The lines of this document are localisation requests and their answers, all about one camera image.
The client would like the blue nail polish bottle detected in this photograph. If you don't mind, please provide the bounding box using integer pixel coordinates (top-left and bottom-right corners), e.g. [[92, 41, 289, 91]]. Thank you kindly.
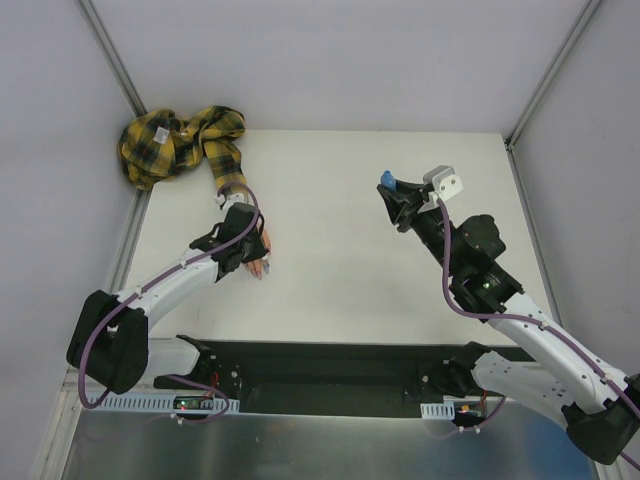
[[380, 170, 397, 191]]

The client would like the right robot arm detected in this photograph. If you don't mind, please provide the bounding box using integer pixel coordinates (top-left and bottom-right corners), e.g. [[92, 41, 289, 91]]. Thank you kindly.
[[377, 167, 639, 465]]

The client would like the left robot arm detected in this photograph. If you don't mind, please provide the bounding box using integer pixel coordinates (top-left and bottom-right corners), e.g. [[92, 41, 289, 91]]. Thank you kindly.
[[66, 202, 269, 394]]

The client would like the mannequin hand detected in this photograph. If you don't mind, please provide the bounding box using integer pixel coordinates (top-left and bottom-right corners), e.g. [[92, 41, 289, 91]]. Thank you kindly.
[[245, 220, 272, 280]]

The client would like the yellow plaid shirt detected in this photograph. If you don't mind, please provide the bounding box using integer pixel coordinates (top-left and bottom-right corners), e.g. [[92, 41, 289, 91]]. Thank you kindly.
[[117, 106, 249, 195]]

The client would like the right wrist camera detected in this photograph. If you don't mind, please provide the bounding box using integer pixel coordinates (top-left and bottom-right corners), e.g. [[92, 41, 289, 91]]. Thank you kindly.
[[423, 165, 463, 202]]

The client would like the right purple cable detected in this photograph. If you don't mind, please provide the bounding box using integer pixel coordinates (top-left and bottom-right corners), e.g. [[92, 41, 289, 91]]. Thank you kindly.
[[436, 196, 640, 469]]

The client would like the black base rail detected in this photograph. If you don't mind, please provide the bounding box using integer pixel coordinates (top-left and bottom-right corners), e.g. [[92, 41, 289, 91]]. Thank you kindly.
[[152, 338, 559, 416]]

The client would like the left white cable duct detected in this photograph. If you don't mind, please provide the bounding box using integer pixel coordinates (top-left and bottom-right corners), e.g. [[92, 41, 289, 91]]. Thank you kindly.
[[96, 393, 240, 415]]

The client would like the white cable duct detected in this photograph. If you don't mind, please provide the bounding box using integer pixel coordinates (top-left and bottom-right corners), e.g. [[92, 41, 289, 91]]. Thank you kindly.
[[96, 393, 240, 415], [419, 400, 487, 421]]

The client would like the right white cable duct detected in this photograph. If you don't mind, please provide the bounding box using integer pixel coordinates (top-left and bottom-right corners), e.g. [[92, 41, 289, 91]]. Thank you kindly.
[[419, 400, 487, 421]]

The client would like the right aluminium frame post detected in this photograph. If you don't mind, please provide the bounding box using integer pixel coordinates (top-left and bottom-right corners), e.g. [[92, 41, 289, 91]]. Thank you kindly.
[[504, 0, 606, 152]]

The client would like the aluminium frame post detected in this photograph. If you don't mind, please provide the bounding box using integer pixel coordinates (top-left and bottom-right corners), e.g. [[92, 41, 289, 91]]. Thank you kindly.
[[76, 0, 147, 116], [504, 0, 606, 152]]

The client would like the left aluminium frame post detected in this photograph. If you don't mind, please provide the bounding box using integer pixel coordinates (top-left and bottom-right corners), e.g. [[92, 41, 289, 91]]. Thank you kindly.
[[76, 0, 147, 116]]

